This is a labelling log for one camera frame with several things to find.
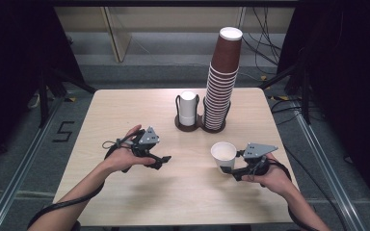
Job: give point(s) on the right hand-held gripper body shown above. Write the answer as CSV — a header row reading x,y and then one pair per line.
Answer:
x,y
257,150

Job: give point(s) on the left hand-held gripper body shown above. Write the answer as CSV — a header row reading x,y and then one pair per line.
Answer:
x,y
148,138

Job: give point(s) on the white paper cup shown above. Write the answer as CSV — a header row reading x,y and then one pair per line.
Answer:
x,y
223,152

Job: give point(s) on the nested white cups stack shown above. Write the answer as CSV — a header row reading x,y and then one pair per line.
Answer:
x,y
188,106

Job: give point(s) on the stack of brown cups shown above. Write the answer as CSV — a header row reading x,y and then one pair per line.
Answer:
x,y
218,102

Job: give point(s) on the person's right hand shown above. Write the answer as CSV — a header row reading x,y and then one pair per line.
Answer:
x,y
276,179

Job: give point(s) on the person's left hand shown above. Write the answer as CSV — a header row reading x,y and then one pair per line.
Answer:
x,y
118,160

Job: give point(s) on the yellow black tape piece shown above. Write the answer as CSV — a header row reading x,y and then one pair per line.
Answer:
x,y
281,97
70,99

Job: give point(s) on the black metal stand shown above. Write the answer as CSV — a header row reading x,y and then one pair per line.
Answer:
x,y
44,102
305,96

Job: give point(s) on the beige wooden board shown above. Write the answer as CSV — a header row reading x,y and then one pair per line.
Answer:
x,y
120,38

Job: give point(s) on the dark curtain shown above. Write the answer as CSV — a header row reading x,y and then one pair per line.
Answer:
x,y
350,80
9,64

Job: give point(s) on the black overhead bar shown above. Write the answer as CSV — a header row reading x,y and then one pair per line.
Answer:
x,y
173,3

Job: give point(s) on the metal floor rail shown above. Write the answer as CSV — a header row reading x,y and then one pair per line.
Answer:
x,y
18,175
331,181

